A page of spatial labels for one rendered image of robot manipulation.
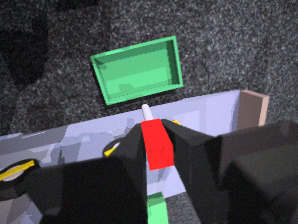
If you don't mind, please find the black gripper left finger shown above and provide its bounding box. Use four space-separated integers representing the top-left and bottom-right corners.
23 123 148 224

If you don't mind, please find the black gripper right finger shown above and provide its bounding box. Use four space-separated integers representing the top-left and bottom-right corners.
160 119 298 224

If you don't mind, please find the red-headed pin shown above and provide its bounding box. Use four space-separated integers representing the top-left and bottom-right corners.
141 104 174 170

